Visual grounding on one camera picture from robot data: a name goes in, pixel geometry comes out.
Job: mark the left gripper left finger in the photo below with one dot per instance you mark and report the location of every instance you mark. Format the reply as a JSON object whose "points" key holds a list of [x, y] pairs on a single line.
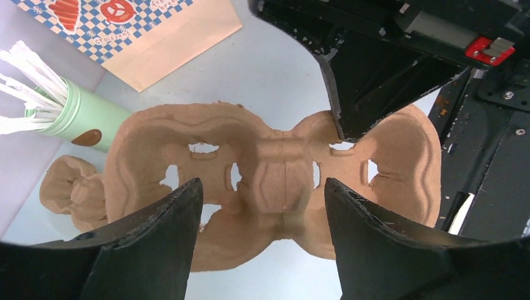
{"points": [[144, 255]]}

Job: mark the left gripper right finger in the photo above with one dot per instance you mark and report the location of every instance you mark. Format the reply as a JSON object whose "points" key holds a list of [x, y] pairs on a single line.
{"points": [[383, 255]]}

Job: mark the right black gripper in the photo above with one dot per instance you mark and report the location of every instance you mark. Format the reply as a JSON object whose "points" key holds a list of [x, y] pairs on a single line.
{"points": [[377, 57]]}

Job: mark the brown pulp cup carrier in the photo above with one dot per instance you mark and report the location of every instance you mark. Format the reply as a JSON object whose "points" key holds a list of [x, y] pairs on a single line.
{"points": [[268, 183]]}

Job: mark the green straw holder cup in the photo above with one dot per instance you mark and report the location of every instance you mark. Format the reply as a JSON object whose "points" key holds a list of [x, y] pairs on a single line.
{"points": [[87, 119]]}

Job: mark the white wrapped straws bundle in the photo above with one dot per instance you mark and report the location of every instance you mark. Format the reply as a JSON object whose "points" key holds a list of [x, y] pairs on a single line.
{"points": [[44, 103]]}

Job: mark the blue checkered paper bag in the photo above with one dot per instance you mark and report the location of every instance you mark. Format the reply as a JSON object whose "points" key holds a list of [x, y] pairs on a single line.
{"points": [[140, 42]]}

